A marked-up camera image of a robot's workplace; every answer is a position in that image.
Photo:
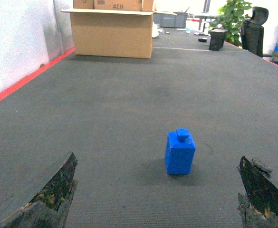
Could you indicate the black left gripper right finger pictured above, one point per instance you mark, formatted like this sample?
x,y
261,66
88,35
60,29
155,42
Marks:
x,y
258,208

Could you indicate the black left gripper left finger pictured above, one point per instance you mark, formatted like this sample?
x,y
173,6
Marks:
x,y
45,201

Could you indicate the blue plastic block part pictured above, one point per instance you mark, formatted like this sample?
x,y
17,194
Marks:
x,y
179,152

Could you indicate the black office chair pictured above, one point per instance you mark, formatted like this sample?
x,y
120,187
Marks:
x,y
252,31

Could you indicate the black box on table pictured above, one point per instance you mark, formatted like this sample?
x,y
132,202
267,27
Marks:
x,y
217,39

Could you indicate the large cardboard box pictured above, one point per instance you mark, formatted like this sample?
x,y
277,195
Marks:
x,y
112,28

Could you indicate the green potted plant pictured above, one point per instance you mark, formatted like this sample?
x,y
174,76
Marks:
x,y
231,17

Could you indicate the grey storage crate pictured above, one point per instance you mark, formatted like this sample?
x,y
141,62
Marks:
x,y
170,19

